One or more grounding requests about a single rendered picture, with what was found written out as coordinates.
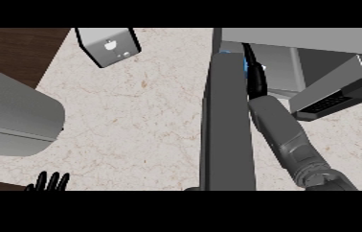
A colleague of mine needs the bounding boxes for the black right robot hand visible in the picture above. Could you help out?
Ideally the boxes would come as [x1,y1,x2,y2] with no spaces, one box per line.
[240,42,270,100]

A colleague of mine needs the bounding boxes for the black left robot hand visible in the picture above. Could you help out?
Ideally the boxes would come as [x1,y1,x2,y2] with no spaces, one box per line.
[23,171,72,192]

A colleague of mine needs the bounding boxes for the grey rounded appliance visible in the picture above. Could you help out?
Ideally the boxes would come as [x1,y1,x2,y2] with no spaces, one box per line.
[0,72,66,157]

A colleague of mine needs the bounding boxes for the white box appliance black edges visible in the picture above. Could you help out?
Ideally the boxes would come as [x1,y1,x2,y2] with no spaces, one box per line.
[73,27,143,69]

